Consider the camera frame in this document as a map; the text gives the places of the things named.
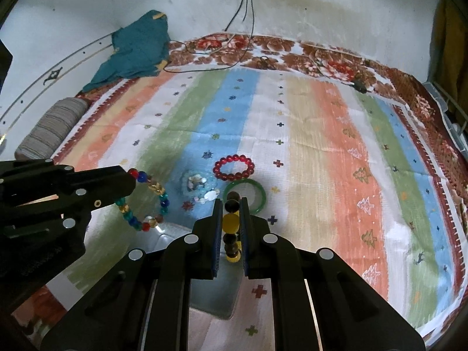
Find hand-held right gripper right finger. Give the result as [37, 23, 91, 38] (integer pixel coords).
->
[239, 197, 426, 351]

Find teal cloth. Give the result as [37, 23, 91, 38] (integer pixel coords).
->
[82, 10, 171, 93]

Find mustard yellow cloth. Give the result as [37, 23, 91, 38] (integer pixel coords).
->
[433, 0, 468, 92]

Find metal tin box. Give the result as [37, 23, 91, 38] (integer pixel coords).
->
[148, 223, 242, 320]

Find short black cable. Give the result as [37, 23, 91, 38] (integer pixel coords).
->
[224, 0, 246, 32]

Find grey striped bolster pillow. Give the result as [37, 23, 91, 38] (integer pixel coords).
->
[15, 97, 91, 159]

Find pale blue bead bracelet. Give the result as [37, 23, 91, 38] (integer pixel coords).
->
[181, 170, 221, 203]

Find red bead bracelet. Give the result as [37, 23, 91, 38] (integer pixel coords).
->
[213, 154, 255, 181]

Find white wire rack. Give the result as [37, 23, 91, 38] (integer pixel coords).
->
[424, 80, 468, 147]

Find white cable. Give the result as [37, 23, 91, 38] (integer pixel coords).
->
[197, 33, 238, 54]

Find yellow and brown bead bracelet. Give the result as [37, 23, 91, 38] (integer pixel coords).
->
[223, 197, 242, 263]

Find striped pastel mat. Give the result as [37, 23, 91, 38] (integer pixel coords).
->
[13, 66, 468, 340]

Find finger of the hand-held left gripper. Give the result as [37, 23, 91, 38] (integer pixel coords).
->
[0, 197, 93, 260]
[0, 159, 137, 213]

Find green brown bead bracelets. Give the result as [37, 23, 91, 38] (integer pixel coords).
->
[223, 180, 266, 214]

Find multicolour glass bead bracelet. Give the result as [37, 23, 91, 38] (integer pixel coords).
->
[115, 168, 171, 232]

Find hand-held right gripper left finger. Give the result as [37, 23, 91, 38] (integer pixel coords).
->
[40, 199, 224, 351]

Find long black cable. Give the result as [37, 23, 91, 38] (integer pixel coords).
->
[163, 0, 257, 74]

